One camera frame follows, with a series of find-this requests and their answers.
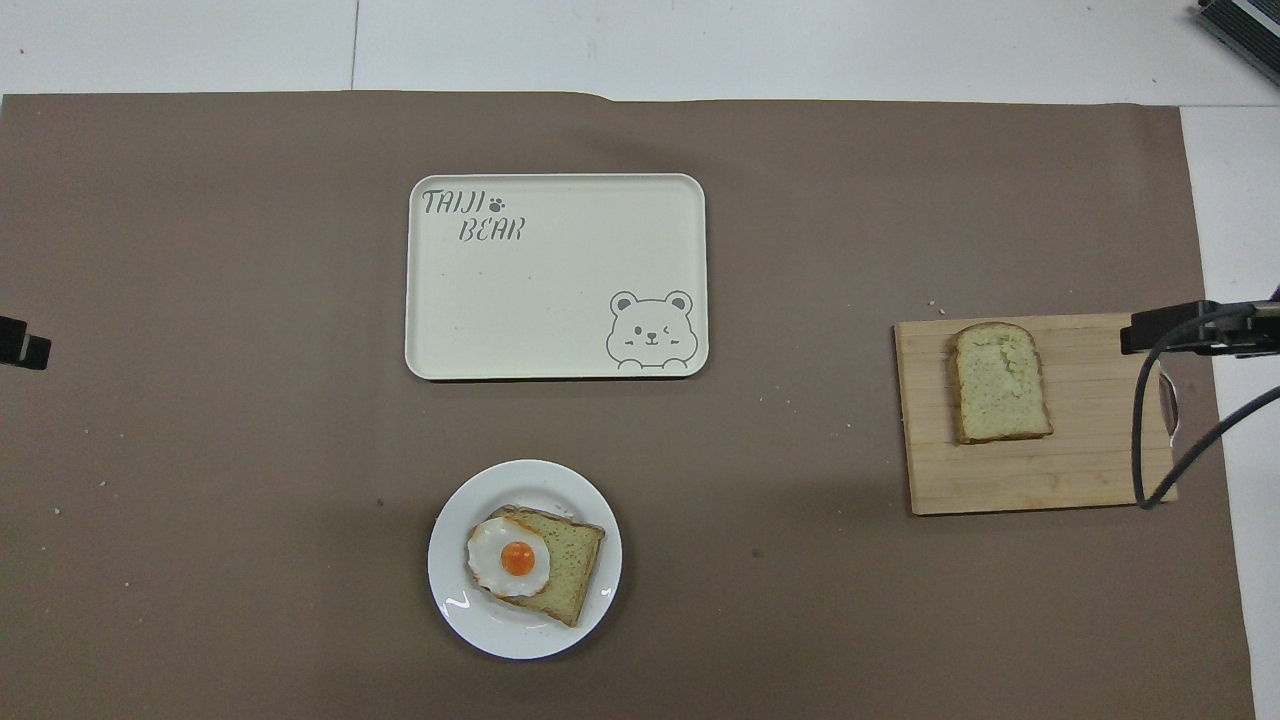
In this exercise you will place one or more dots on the white round plate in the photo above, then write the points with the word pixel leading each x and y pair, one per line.
pixel 460 610

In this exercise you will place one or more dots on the cream tray with bear print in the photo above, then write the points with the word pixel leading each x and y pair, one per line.
pixel 560 290

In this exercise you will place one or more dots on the toasted bread slice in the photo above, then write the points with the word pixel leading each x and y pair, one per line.
pixel 575 565

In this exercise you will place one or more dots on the fried egg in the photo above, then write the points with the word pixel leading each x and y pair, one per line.
pixel 516 558

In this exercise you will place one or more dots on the pale bread slice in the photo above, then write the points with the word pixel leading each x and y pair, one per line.
pixel 1000 385

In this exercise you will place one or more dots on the wooden cutting board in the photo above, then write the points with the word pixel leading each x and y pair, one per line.
pixel 1090 460

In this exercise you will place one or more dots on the black stand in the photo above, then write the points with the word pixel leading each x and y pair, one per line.
pixel 1245 25

